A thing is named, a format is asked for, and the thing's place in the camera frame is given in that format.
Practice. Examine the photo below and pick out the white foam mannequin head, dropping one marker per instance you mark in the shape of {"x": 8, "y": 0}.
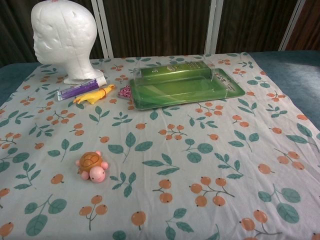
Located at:
{"x": 65, "y": 37}

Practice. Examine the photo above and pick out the pink patterned small pouch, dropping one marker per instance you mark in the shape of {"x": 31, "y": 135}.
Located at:
{"x": 125, "y": 93}

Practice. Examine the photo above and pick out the purple white tube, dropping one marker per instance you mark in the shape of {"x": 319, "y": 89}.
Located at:
{"x": 80, "y": 89}

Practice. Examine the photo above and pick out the orange pink turtle toy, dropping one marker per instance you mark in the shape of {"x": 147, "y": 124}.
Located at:
{"x": 92, "y": 167}

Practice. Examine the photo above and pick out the floral fruit print tablecloth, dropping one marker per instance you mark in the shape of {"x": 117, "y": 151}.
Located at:
{"x": 175, "y": 162}

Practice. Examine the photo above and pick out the yellow rubber chicken toy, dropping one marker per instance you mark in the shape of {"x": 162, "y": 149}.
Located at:
{"x": 93, "y": 95}

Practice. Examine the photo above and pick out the green clear blister package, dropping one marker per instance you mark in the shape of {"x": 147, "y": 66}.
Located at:
{"x": 180, "y": 87}

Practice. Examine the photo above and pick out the dark brown curtain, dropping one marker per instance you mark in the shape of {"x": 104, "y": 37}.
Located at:
{"x": 162, "y": 25}

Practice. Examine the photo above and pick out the white metal frame post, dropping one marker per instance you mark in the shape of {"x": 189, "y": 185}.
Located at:
{"x": 212, "y": 25}
{"x": 291, "y": 25}
{"x": 102, "y": 27}

